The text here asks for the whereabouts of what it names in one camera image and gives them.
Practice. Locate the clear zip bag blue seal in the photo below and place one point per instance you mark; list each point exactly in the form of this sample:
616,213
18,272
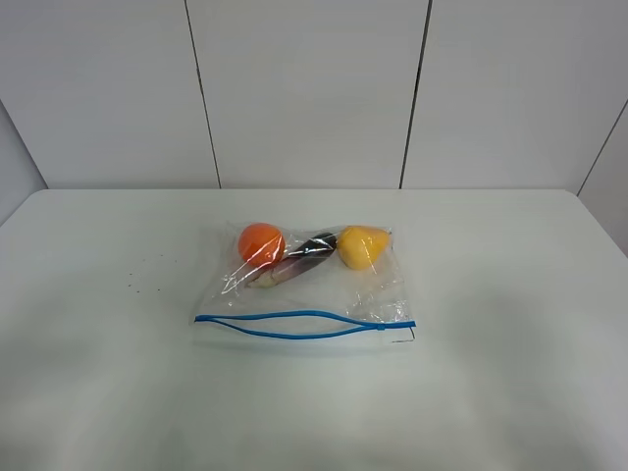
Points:
330,301

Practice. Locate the purple eggplant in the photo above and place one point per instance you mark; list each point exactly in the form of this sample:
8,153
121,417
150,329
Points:
304,258

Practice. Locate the yellow pear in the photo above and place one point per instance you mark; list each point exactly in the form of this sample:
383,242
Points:
359,247

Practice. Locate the orange fruit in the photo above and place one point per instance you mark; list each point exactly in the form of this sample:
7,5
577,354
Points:
261,245

